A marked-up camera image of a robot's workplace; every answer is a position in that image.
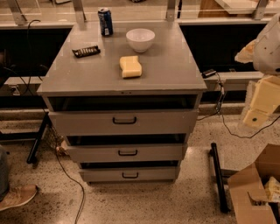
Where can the dark snack bar packet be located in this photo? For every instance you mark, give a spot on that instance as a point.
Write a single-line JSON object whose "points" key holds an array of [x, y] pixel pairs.
{"points": [[87, 51]]}

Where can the yellow sponge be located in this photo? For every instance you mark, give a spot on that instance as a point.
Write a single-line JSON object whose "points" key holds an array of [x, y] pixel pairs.
{"points": [[130, 67]]}

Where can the blue soda can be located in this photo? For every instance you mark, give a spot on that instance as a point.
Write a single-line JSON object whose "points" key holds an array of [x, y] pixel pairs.
{"points": [[104, 15]]}

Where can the white bowl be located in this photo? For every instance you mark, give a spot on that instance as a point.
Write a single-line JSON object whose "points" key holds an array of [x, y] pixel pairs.
{"points": [[140, 40]]}

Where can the grey drawer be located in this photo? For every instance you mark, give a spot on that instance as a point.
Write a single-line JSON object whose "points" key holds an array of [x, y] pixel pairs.
{"points": [[130, 174], [104, 123], [127, 152]]}

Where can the grey bottom drawer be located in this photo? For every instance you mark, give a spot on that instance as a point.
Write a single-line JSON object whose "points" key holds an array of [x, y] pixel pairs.
{"points": [[130, 174]]}

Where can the black table leg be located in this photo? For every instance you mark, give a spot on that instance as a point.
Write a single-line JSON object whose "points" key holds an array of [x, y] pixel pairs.
{"points": [[36, 136], [217, 168]]}

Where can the grey drawer cabinet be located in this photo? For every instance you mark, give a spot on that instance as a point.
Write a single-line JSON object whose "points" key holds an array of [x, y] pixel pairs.
{"points": [[170, 81]]}

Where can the grey middle drawer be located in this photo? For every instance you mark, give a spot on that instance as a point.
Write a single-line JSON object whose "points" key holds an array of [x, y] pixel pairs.
{"points": [[127, 152]]}

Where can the black table leg left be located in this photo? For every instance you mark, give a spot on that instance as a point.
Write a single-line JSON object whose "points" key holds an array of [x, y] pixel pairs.
{"points": [[36, 136]]}

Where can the black table leg right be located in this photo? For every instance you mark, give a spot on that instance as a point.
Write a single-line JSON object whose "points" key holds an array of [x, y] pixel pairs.
{"points": [[217, 168]]}

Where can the cardboard box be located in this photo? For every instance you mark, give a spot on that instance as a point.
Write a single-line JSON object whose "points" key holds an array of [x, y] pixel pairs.
{"points": [[247, 188]]}

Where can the grey top drawer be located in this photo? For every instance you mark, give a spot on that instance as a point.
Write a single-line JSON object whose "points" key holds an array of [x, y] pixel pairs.
{"points": [[104, 123]]}

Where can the black power adapter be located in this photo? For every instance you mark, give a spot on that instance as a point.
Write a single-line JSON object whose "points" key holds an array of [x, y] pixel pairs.
{"points": [[208, 73]]}

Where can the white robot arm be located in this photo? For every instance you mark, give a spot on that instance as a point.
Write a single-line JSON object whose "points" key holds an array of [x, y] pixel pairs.
{"points": [[264, 53]]}

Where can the tan shoe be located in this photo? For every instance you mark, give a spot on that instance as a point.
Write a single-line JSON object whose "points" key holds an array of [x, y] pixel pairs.
{"points": [[18, 196]]}

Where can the yellow packet in box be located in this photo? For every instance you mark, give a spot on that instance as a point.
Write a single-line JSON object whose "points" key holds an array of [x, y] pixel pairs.
{"points": [[272, 189]]}

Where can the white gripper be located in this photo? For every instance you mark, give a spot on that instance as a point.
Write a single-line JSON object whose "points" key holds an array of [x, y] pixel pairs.
{"points": [[268, 49]]}

